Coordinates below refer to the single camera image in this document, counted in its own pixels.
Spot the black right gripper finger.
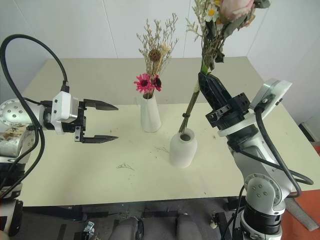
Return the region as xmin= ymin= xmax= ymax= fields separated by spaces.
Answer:
xmin=208 ymin=74 xmax=233 ymax=106
xmin=197 ymin=71 xmax=227 ymax=111

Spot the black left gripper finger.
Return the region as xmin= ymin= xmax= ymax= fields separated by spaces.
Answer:
xmin=81 ymin=134 xmax=120 ymax=144
xmin=82 ymin=98 xmax=119 ymax=112

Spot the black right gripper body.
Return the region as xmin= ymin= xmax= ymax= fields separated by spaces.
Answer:
xmin=205 ymin=92 xmax=251 ymax=131

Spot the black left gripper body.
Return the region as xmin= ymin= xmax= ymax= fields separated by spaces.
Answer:
xmin=60 ymin=96 xmax=88 ymax=144

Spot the bouquet with pink rose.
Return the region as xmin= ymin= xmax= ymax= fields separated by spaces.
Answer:
xmin=178 ymin=0 xmax=272 ymax=134

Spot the tall slim white vase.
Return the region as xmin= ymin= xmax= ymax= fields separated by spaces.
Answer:
xmin=139 ymin=93 xmax=162 ymax=133

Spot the dried bouquet with magenta daisies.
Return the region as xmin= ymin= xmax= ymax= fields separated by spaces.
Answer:
xmin=133 ymin=12 xmax=180 ymax=101

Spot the short round white vase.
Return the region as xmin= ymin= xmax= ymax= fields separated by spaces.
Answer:
xmin=168 ymin=129 xmax=199 ymax=169

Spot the black box on floor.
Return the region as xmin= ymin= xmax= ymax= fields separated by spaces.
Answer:
xmin=298 ymin=121 xmax=320 ymax=144

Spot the metal caster wheel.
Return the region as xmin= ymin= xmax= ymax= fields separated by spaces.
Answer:
xmin=83 ymin=220 xmax=96 ymax=236

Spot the grey strip on floor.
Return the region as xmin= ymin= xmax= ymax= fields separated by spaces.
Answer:
xmin=284 ymin=199 xmax=316 ymax=231

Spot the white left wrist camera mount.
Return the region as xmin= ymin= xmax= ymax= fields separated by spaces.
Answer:
xmin=50 ymin=90 xmax=74 ymax=135

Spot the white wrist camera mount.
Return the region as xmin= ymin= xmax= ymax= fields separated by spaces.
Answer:
xmin=216 ymin=78 xmax=293 ymax=138
xmin=50 ymin=90 xmax=74 ymax=135

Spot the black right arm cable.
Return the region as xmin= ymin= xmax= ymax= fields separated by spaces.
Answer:
xmin=236 ymin=106 xmax=315 ymax=200

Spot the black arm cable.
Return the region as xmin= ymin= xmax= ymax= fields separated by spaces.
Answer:
xmin=236 ymin=106 xmax=315 ymax=200
xmin=0 ymin=34 xmax=71 ymax=199

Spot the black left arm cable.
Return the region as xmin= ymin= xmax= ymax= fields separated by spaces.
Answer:
xmin=0 ymin=34 xmax=71 ymax=199

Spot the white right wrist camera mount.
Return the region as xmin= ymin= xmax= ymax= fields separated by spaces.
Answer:
xmin=216 ymin=78 xmax=293 ymax=138

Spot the black table frame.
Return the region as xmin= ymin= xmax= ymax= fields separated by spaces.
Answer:
xmin=21 ymin=196 xmax=248 ymax=240

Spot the thin black cable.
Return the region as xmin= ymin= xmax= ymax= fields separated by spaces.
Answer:
xmin=223 ymin=185 xmax=248 ymax=240

